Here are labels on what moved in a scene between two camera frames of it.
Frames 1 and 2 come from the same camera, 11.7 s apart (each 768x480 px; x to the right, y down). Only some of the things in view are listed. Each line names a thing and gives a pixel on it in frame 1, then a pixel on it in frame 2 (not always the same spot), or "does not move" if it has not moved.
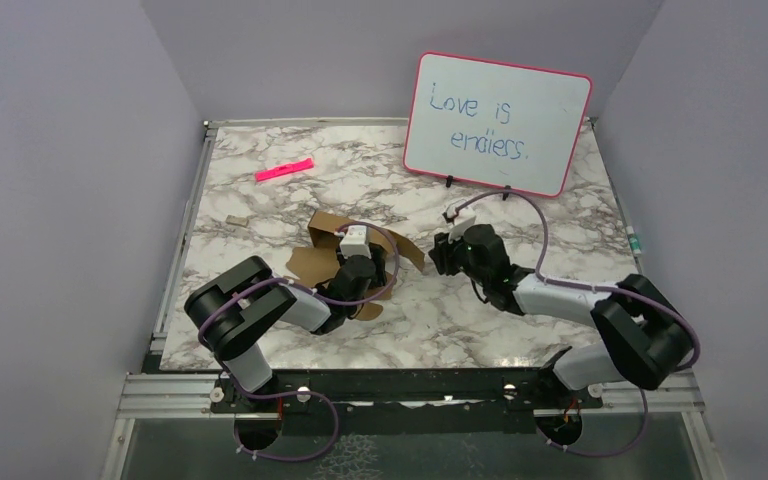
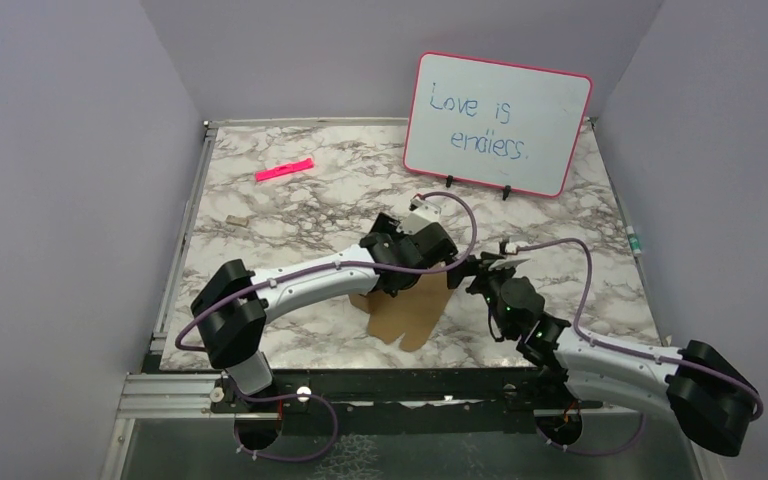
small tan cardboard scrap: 243,222 does not move
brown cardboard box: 316,263 → 411,314
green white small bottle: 633,240 does not move
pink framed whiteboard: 494,123 does not move
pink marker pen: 283,170 does not move
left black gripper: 379,278 → 385,224
